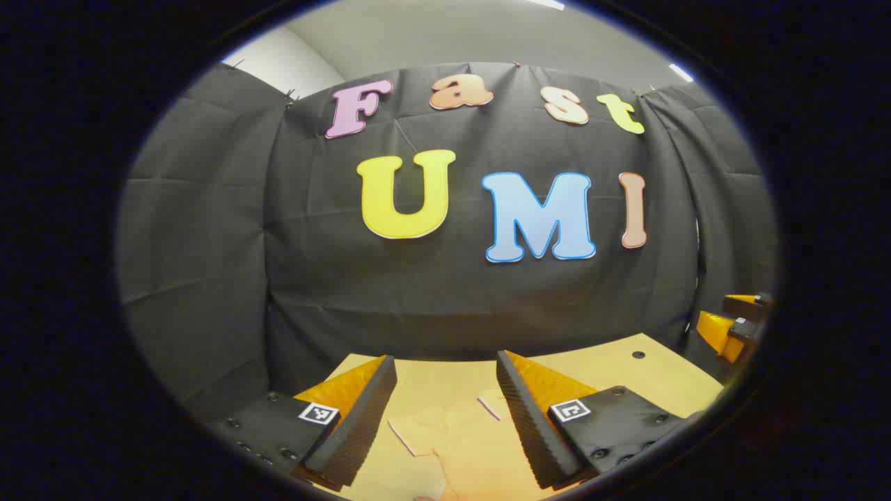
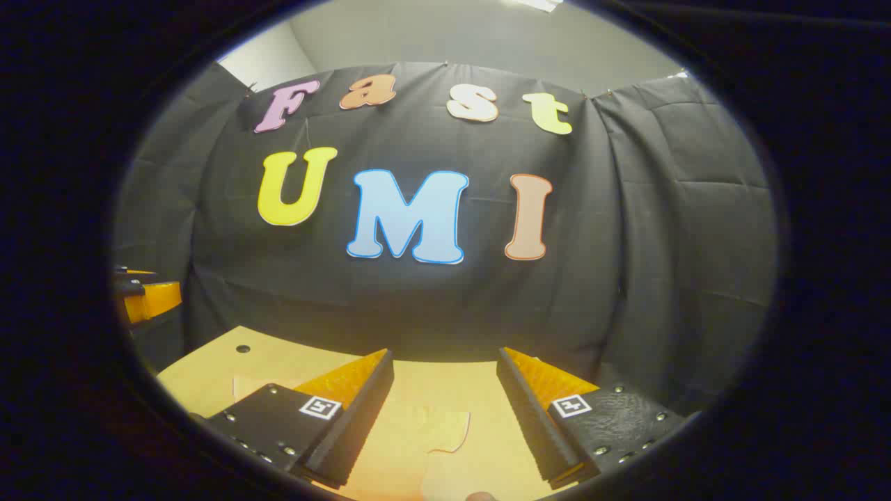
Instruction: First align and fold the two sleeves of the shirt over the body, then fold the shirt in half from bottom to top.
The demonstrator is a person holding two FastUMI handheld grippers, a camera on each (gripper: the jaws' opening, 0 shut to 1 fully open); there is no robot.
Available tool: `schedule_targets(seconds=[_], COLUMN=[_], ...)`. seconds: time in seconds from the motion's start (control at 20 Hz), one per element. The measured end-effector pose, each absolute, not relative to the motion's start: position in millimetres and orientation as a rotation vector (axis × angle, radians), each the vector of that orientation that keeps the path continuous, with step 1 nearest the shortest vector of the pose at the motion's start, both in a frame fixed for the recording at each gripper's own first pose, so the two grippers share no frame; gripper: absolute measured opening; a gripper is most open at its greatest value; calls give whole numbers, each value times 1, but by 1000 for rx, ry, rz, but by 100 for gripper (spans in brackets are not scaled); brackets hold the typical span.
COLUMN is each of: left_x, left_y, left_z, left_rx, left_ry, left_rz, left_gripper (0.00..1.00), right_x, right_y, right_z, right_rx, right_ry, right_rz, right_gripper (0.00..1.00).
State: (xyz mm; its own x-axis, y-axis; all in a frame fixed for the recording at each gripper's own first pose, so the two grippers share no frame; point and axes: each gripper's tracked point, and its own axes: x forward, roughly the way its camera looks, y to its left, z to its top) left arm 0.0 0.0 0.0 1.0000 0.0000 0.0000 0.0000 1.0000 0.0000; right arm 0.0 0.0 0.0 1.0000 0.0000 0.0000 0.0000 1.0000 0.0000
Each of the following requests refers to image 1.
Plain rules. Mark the orange polo T-shirt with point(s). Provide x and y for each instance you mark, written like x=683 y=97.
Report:
x=473 y=452

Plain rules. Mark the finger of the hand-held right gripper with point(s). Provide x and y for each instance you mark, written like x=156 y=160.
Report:
x=748 y=306
x=717 y=334

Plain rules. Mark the ceiling light strip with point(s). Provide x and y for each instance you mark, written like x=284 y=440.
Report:
x=548 y=3
x=681 y=72

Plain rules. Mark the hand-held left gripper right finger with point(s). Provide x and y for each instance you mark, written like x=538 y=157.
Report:
x=522 y=417

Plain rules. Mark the black backdrop cloth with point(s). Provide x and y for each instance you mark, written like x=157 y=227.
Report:
x=445 y=306

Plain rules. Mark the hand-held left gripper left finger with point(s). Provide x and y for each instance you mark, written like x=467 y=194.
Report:
x=362 y=417

